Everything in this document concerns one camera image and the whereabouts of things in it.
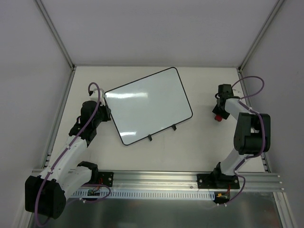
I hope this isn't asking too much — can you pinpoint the right corner aluminium post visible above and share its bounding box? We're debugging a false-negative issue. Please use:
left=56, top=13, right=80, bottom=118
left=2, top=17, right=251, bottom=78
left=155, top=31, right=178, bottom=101
left=237, top=0, right=286, bottom=73

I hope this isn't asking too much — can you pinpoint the red bone-shaped eraser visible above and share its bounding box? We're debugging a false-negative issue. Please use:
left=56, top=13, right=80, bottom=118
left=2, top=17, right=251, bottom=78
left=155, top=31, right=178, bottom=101
left=214, top=115, right=222, bottom=122

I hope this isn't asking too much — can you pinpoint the corner aluminium post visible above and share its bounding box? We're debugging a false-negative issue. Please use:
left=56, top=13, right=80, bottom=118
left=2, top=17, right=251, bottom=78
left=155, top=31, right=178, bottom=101
left=237, top=0, right=286, bottom=73
left=34, top=0, right=75, bottom=70

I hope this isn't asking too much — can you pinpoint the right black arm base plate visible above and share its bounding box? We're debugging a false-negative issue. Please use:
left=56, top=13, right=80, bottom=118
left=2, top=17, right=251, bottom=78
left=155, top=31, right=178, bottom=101
left=197, top=173, right=240, bottom=190

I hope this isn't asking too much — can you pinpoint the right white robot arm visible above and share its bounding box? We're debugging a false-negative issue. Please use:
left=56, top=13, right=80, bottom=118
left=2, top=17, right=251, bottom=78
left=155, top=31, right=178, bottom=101
left=210, top=84, right=271, bottom=188

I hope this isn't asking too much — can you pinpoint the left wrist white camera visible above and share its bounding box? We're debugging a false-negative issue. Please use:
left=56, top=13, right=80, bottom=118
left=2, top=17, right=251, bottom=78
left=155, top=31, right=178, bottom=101
left=89, top=88, right=105, bottom=105

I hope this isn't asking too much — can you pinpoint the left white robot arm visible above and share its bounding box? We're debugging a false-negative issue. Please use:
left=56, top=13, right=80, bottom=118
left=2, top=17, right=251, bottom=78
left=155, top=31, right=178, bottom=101
left=25, top=101, right=111, bottom=219

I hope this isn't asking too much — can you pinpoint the white slotted cable duct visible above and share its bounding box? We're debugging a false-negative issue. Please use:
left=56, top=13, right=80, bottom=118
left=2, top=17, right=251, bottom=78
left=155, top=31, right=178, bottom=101
left=71, top=188, right=215, bottom=201

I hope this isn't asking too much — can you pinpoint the yellow connector with wires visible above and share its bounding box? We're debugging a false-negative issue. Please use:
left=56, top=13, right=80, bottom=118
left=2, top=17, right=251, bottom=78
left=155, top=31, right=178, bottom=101
left=216, top=193, right=230, bottom=199

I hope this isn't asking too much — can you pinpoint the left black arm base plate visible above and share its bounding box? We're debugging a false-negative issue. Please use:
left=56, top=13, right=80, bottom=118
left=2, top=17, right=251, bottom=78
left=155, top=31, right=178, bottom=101
left=97, top=171, right=114, bottom=187

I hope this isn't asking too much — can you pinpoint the left corner aluminium post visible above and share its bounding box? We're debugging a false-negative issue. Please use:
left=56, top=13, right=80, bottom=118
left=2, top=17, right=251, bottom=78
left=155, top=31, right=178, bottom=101
left=34, top=0, right=75, bottom=70

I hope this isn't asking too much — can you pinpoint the left table edge aluminium rail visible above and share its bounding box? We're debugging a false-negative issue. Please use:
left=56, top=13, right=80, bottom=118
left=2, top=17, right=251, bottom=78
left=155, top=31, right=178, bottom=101
left=40, top=66, right=76, bottom=169

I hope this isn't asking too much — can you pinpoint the white whiteboard black frame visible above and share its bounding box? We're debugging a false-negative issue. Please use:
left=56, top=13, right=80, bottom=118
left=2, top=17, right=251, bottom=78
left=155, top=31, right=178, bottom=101
left=104, top=67, right=193, bottom=146

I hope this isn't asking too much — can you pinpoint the front aluminium rail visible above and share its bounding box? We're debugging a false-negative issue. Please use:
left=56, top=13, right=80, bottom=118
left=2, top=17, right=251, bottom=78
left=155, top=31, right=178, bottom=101
left=30, top=167, right=285, bottom=190

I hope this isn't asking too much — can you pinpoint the small green circuit board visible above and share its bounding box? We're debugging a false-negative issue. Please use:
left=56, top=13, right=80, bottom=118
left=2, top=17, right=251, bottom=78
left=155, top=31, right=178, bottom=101
left=87, top=189, right=100, bottom=197

